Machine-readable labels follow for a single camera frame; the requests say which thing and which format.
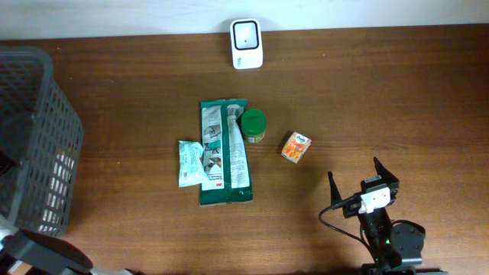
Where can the green lid seasoning jar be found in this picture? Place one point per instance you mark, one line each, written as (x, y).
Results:
(253, 125)

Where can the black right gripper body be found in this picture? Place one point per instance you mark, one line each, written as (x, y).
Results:
(351, 209)

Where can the white barcode scanner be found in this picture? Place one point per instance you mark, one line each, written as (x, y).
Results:
(247, 44)

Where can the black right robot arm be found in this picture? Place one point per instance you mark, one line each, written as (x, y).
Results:
(394, 245)

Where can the grey plastic mesh basket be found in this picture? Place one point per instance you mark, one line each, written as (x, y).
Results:
(41, 141)

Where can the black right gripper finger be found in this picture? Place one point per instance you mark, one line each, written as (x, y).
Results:
(385, 174)
(334, 193)

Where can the orange Kleenex tissue pack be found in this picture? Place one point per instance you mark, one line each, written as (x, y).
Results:
(295, 147)

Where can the light green small pouch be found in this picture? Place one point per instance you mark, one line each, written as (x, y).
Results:
(191, 169)

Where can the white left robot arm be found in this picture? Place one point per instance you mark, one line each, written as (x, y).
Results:
(46, 255)

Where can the green white package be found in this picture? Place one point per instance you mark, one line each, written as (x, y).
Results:
(225, 160)

